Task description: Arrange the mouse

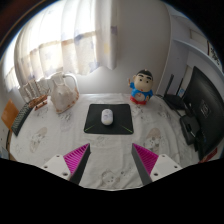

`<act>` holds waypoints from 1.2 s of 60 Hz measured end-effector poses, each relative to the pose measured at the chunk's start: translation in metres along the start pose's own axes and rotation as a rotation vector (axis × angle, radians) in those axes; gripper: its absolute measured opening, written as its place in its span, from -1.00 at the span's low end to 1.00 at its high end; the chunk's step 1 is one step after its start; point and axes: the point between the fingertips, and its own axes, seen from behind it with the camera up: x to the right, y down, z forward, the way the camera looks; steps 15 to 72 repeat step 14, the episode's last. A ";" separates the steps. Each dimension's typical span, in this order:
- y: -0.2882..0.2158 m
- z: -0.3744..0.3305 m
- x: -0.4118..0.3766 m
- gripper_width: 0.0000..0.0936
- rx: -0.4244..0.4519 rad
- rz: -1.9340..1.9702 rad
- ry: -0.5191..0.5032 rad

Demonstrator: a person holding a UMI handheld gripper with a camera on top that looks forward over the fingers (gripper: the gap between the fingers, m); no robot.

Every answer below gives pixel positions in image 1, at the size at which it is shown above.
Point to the black computer monitor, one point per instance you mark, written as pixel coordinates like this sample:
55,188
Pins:
208,106

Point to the black mouse pad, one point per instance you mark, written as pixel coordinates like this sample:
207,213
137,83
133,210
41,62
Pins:
125,120

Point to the white wall shelf unit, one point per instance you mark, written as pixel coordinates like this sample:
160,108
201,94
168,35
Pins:
190,50

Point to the white patterned curtain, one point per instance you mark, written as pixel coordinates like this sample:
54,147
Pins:
63,40

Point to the orange wooden chair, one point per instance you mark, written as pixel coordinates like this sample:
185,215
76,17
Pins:
9,114

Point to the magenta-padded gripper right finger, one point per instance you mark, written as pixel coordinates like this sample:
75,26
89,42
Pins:
146,158

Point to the black router with antennas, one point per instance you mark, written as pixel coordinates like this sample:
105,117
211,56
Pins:
173,99

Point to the cartoon boy figurine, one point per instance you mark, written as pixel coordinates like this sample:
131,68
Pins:
141,88

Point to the red paper sheet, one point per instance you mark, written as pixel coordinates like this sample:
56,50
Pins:
208,156

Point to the white cartoon-print computer mouse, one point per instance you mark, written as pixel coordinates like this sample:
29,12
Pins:
107,116

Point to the wooden rack with glasses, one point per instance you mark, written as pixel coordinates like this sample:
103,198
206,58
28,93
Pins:
33,95

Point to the white printed tablecloth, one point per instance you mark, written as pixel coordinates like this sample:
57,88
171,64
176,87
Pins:
53,133

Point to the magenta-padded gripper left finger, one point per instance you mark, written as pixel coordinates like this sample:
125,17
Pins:
76,158

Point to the black keyboard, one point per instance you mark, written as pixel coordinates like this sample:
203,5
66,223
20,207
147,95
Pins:
21,119

